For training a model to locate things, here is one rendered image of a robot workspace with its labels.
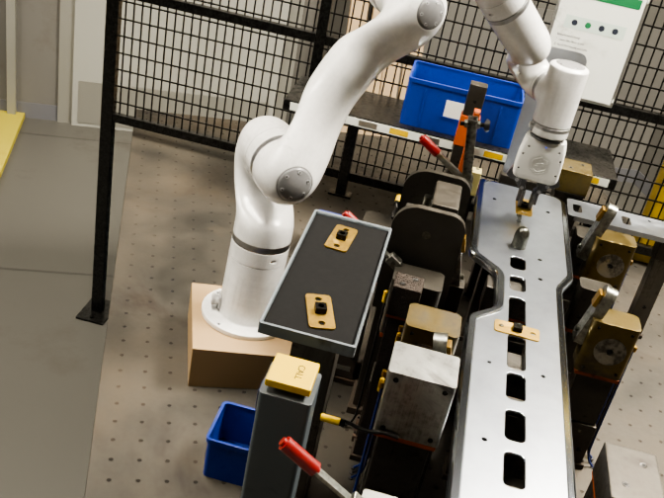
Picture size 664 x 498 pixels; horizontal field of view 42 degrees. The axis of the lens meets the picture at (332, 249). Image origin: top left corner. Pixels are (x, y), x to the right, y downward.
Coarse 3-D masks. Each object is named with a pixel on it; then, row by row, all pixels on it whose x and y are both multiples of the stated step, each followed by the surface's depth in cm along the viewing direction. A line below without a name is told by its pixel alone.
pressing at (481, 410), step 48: (480, 192) 210; (528, 192) 216; (480, 240) 189; (528, 288) 174; (480, 336) 156; (480, 384) 144; (528, 384) 146; (480, 432) 134; (528, 432) 136; (480, 480) 124; (528, 480) 126
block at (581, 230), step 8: (576, 232) 206; (584, 232) 206; (576, 240) 205; (576, 248) 205; (576, 256) 206; (576, 264) 207; (576, 272) 208; (576, 280) 210; (568, 288) 211; (568, 296) 212; (568, 304) 213
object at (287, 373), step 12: (276, 360) 114; (288, 360) 114; (300, 360) 115; (276, 372) 112; (288, 372) 112; (300, 372) 113; (312, 372) 113; (276, 384) 110; (288, 384) 110; (300, 384) 110; (312, 384) 111
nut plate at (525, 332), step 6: (498, 324) 160; (504, 324) 161; (510, 324) 161; (516, 324) 160; (522, 324) 160; (498, 330) 159; (504, 330) 159; (510, 330) 159; (516, 330) 159; (522, 330) 159; (528, 330) 160; (534, 330) 161; (516, 336) 158; (522, 336) 158; (528, 336) 159; (534, 336) 159
